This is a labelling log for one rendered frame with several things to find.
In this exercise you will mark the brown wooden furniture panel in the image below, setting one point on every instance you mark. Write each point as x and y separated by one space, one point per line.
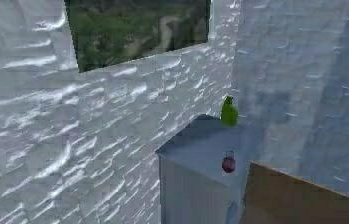
298 203

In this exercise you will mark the grey blue cabinet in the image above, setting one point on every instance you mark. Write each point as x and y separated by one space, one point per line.
198 173

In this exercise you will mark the window with green view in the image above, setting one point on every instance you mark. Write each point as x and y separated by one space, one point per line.
135 30

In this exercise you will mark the green spray bottle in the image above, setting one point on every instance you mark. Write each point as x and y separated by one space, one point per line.
229 113

